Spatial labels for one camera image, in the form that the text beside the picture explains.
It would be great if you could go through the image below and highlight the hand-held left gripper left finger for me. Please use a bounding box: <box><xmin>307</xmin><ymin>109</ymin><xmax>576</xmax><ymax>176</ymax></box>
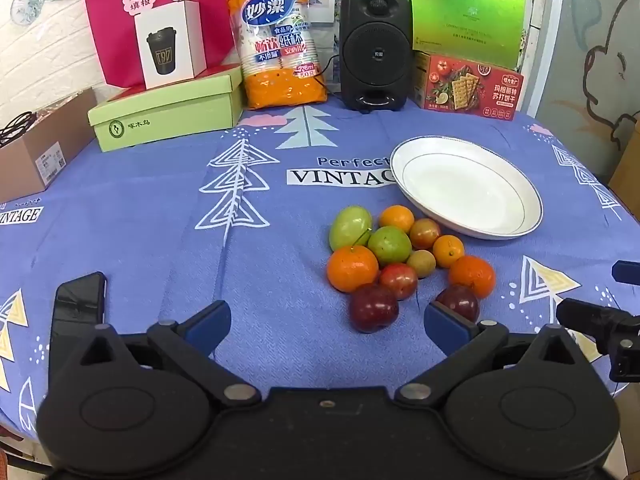
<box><xmin>75</xmin><ymin>300</ymin><xmax>263</xmax><ymax>411</ymax></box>

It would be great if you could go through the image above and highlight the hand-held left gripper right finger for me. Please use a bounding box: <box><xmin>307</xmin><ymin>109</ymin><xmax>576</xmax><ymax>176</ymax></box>
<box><xmin>395</xmin><ymin>302</ymin><xmax>576</xmax><ymax>408</ymax></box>

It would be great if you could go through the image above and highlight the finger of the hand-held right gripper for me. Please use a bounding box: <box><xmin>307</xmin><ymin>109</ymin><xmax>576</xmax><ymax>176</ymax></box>
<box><xmin>555</xmin><ymin>298</ymin><xmax>640</xmax><ymax>347</ymax></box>
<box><xmin>612</xmin><ymin>260</ymin><xmax>640</xmax><ymax>286</ymax></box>

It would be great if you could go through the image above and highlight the dark purple plum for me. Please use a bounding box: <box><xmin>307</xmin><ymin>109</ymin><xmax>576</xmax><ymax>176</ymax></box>
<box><xmin>435</xmin><ymin>284</ymin><xmax>480</xmax><ymax>324</ymax></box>
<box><xmin>349</xmin><ymin>282</ymin><xmax>400</xmax><ymax>334</ymax></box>

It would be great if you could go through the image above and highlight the large orange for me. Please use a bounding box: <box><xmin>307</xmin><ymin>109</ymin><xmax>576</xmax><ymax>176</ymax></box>
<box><xmin>326</xmin><ymin>244</ymin><xmax>380</xmax><ymax>293</ymax></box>
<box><xmin>448</xmin><ymin>255</ymin><xmax>496</xmax><ymax>299</ymax></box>

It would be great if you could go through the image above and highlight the red plum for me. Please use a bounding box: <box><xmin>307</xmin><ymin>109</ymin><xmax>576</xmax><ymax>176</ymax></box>
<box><xmin>378</xmin><ymin>262</ymin><xmax>419</xmax><ymax>301</ymax></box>

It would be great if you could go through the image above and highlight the small yellow-green fruit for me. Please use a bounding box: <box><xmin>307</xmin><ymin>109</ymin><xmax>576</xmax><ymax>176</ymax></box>
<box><xmin>406</xmin><ymin>249</ymin><xmax>437</xmax><ymax>279</ymax></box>

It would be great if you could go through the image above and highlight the small orange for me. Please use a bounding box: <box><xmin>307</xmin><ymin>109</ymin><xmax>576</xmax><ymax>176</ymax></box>
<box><xmin>378</xmin><ymin>204</ymin><xmax>416</xmax><ymax>234</ymax></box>
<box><xmin>432</xmin><ymin>234</ymin><xmax>466</xmax><ymax>269</ymax></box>

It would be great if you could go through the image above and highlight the red-green plum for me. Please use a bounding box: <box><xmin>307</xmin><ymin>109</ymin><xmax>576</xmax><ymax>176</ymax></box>
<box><xmin>409</xmin><ymin>217</ymin><xmax>442</xmax><ymax>251</ymax></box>

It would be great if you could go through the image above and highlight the round green fruit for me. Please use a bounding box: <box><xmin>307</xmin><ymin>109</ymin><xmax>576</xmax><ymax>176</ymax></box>
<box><xmin>367</xmin><ymin>226</ymin><xmax>413</xmax><ymax>268</ymax></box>

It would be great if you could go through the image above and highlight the oblong green fruit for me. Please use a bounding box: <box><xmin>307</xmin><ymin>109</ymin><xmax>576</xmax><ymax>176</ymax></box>
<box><xmin>328</xmin><ymin>205</ymin><xmax>374</xmax><ymax>252</ymax></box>

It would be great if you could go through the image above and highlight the white plate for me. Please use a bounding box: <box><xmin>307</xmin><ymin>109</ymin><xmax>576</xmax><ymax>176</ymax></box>
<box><xmin>389</xmin><ymin>136</ymin><xmax>544</xmax><ymax>240</ymax></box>

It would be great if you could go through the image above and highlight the tan cardboard box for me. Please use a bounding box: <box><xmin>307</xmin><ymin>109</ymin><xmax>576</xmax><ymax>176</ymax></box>
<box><xmin>607</xmin><ymin>115</ymin><xmax>640</xmax><ymax>221</ymax></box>

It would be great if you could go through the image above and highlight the blue printed tablecloth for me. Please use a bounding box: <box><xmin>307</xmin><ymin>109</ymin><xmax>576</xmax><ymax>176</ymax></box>
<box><xmin>0</xmin><ymin>94</ymin><xmax>640</xmax><ymax>480</ymax></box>

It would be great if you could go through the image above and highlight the black smartphone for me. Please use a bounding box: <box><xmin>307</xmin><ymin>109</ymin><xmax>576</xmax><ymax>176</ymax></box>
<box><xmin>51</xmin><ymin>272</ymin><xmax>109</xmax><ymax>361</ymax></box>

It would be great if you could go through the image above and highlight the green shoe box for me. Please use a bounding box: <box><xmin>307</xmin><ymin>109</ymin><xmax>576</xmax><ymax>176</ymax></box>
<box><xmin>87</xmin><ymin>64</ymin><xmax>246</xmax><ymax>154</ymax></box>

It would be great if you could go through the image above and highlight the red cracker box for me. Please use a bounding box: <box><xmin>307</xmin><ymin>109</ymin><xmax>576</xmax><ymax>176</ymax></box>
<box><xmin>412</xmin><ymin>50</ymin><xmax>525</xmax><ymax>122</ymax></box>

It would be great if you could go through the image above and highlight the brown cardboard box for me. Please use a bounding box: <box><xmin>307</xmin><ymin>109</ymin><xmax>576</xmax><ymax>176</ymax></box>
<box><xmin>0</xmin><ymin>87</ymin><xmax>99</xmax><ymax>204</ymax></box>

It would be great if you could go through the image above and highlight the white box with cup print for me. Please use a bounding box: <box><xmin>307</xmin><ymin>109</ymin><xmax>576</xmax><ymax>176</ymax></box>
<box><xmin>133</xmin><ymin>0</ymin><xmax>207</xmax><ymax>91</ymax></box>

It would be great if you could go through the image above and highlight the black speaker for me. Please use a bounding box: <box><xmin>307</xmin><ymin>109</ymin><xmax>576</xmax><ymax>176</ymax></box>
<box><xmin>339</xmin><ymin>0</ymin><xmax>414</xmax><ymax>114</ymax></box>

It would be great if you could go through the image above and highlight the orange paper cup pack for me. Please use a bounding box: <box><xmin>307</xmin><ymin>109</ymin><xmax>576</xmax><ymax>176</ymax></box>
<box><xmin>228</xmin><ymin>0</ymin><xmax>329</xmax><ymax>111</ymax></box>

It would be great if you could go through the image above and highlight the green gift box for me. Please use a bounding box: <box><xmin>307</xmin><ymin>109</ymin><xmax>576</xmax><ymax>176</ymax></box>
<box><xmin>407</xmin><ymin>0</ymin><xmax>532</xmax><ymax>72</ymax></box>

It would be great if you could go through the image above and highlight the pink paper bag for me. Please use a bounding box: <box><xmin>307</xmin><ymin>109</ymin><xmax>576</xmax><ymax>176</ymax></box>
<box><xmin>80</xmin><ymin>0</ymin><xmax>237</xmax><ymax>89</ymax></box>

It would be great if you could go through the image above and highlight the cartoon bear wall sticker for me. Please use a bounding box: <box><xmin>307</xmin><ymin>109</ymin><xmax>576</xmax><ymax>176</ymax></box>
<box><xmin>570</xmin><ymin>0</ymin><xmax>640</xmax><ymax>153</ymax></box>

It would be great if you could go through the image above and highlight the black cable bundle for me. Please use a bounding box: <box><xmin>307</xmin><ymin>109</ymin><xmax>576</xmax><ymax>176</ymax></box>
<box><xmin>0</xmin><ymin>110</ymin><xmax>39</xmax><ymax>149</ymax></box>

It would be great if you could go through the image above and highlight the black speaker cable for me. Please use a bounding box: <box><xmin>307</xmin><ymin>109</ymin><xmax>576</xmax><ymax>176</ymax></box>
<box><xmin>320</xmin><ymin>54</ymin><xmax>346</xmax><ymax>97</ymax></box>

